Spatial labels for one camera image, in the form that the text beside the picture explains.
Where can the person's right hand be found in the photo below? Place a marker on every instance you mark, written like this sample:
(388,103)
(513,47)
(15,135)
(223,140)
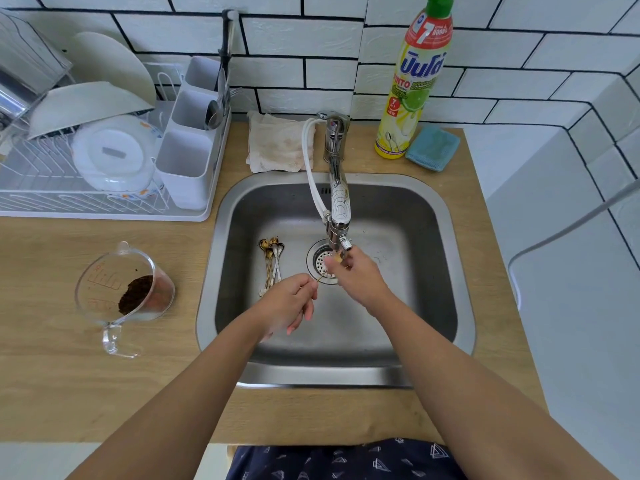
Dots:
(362,279)

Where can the person's left hand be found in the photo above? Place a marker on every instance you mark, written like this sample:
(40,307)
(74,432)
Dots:
(282,304)

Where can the person's left fingers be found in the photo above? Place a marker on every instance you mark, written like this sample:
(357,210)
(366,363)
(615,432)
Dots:
(302,307)

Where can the person's right fingers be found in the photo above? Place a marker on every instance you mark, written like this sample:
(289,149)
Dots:
(340,267)

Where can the thin gold spoon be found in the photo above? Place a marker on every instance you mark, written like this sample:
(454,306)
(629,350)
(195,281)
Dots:
(320,279)

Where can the person's left forearm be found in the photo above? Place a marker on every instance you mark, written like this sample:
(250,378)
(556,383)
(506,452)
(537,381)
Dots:
(190,399)

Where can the person's right forearm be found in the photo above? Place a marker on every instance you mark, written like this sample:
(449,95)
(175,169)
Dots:
(465,389)

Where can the metal drain strainer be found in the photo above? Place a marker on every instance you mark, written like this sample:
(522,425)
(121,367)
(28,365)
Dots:
(317,257)

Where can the stainless steel sink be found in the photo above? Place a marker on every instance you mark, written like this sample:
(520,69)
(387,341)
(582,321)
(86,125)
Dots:
(400,234)

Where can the chrome faucet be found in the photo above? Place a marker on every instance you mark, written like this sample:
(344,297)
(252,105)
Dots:
(339,194)

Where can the beige dish cloth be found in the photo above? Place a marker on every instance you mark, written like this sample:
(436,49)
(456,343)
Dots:
(277,142)

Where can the blue sponge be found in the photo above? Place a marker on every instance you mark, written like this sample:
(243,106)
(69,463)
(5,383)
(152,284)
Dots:
(432,148)

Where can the navy patterned shorts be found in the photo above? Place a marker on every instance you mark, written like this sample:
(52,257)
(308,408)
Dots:
(340,462)

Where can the dark coffee grounds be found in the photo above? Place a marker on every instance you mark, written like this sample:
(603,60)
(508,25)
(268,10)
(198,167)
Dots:
(136,293)

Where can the white cutlery holder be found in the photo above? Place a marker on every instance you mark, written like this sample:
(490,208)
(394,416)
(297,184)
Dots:
(185,159)

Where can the yellow dish soap bottle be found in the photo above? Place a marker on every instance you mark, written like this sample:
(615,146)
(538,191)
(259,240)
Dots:
(412,84)

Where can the clear plastic measuring cup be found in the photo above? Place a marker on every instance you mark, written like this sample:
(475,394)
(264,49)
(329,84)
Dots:
(107,282)

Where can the silver spoon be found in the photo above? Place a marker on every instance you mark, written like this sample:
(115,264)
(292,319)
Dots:
(215,114)

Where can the round white plastic lid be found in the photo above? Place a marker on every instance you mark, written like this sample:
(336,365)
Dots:
(112,152)

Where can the white appliance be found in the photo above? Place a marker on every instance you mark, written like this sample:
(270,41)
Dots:
(575,344)

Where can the white bowl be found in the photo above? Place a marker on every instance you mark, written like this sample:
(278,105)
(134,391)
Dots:
(85,107)

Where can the white plate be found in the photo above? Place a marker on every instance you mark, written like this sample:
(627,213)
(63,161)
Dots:
(112,59)

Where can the steel pot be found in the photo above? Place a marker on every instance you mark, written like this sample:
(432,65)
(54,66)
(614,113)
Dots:
(12,102)

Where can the clear glass container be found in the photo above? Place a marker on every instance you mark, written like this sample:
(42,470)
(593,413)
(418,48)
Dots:
(27,49)

